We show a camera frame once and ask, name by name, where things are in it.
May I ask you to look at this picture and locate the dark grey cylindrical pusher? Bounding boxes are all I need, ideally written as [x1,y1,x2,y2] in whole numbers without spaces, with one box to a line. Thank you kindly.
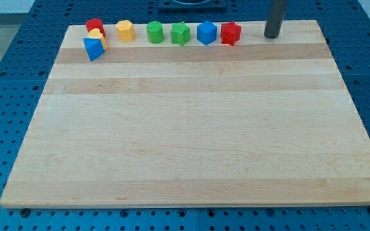
[264,0,288,39]

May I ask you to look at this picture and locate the red star block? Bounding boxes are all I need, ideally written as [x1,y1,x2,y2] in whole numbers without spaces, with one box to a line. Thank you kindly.
[220,21,242,46]

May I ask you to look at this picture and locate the green star block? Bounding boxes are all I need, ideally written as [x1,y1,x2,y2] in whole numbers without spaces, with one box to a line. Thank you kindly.
[170,21,191,46]

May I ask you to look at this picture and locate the yellow hexagon block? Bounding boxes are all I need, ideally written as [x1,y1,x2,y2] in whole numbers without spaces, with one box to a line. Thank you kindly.
[116,20,136,42]

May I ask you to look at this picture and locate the blue cube block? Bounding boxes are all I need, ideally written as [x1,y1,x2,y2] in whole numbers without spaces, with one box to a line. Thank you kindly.
[197,21,217,46]

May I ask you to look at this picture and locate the wooden board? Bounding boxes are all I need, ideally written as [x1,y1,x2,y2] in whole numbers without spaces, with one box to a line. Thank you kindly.
[0,20,370,209]

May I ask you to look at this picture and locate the green cylinder block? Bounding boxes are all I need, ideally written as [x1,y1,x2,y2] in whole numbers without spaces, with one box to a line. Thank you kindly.
[146,21,164,44]

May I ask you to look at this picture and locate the yellow heart block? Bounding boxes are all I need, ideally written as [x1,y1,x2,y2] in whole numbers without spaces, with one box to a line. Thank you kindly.
[87,28,107,50]

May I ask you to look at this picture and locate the red cylinder block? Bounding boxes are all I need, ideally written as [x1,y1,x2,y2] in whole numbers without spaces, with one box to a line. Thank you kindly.
[85,18,106,37]

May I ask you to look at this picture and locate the blue triangle block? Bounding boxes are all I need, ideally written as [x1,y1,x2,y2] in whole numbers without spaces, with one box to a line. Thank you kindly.
[83,38,105,61]

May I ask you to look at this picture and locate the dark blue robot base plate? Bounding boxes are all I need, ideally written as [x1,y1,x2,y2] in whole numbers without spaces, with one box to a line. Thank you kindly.
[156,0,227,12]

